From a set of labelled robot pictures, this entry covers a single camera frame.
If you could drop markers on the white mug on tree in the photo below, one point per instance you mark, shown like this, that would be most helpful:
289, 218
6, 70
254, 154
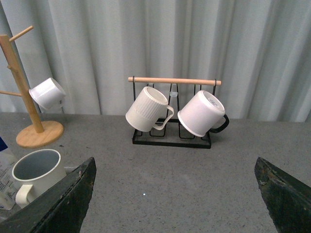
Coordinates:
47, 94

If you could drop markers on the cream ribbed mug on rack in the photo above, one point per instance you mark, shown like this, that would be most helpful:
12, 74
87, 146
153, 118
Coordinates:
147, 109

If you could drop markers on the wooden mug tree stand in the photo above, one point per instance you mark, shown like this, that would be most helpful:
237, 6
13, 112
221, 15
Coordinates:
39, 133

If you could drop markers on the black wire mug rack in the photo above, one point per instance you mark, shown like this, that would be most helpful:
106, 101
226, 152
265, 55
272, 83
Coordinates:
174, 134

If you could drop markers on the white mug black handle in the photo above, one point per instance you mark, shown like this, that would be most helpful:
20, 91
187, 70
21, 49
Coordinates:
203, 113

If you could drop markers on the blue white milk carton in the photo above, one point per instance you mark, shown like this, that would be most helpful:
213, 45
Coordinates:
8, 185

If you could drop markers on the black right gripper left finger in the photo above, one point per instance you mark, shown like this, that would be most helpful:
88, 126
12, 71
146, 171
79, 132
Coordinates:
61, 209

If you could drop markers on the cream mug grey interior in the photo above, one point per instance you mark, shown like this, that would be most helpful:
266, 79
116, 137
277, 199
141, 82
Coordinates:
37, 172

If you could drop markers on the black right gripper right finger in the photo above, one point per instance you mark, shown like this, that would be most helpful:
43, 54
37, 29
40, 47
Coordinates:
287, 199

